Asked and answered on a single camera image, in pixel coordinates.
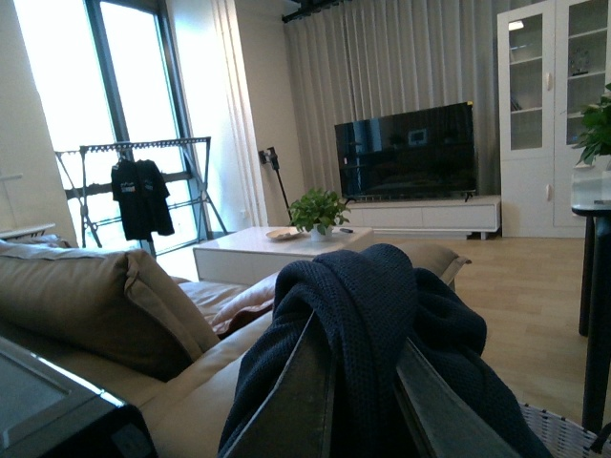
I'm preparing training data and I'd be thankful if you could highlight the black appliance corner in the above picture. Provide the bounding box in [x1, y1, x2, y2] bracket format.
[1, 339, 158, 457]

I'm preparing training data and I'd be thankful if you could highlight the flat screen television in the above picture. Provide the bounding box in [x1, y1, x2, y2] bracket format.
[334, 101, 478, 201]

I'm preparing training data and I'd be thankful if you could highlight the black t-shirt on rack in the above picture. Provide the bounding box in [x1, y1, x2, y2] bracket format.
[136, 159, 175, 236]
[111, 159, 153, 241]

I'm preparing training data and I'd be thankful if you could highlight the green potted plant on table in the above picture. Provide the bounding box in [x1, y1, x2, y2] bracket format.
[288, 188, 350, 242]

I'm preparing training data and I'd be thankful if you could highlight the white glass door cabinet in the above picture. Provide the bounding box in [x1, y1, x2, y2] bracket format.
[497, 1, 610, 238]

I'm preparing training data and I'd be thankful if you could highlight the cordless stick vacuum cleaner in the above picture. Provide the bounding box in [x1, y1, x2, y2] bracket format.
[258, 147, 292, 224]

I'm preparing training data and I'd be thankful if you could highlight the beige leather sofa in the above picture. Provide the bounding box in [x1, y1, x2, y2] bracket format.
[0, 234, 472, 458]

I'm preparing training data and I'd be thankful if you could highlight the metal clothes drying rack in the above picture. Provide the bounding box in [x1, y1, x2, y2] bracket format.
[55, 136, 228, 254]

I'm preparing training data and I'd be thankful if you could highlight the pink blanket on sofa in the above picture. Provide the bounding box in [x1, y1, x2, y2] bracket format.
[210, 272, 279, 340]

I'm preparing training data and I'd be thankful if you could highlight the grey pleated curtain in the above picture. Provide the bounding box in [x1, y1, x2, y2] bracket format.
[284, 1, 524, 195]

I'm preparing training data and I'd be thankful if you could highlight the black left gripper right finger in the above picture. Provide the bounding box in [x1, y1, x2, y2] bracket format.
[394, 340, 518, 457]

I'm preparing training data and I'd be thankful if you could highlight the white woven laundry basket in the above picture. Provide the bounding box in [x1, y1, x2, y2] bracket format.
[519, 403, 610, 458]

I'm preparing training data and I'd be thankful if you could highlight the dark navy knit garment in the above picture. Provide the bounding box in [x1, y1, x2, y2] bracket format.
[219, 244, 548, 457]

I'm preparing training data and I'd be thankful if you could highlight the white sheer curtain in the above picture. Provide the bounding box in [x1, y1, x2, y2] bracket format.
[211, 1, 267, 226]

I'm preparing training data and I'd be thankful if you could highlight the green plant at right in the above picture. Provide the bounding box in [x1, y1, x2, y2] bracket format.
[575, 83, 610, 165]

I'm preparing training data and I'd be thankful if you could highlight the white tv stand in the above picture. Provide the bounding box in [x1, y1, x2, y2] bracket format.
[348, 196, 501, 239]

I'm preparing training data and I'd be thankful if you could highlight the white coffee table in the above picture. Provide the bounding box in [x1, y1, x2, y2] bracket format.
[193, 227, 374, 285]

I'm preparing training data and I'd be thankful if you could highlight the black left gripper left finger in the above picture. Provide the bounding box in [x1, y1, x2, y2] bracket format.
[221, 314, 337, 457]

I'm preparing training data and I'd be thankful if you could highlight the shallow dish on table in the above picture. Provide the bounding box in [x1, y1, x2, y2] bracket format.
[265, 226, 302, 241]

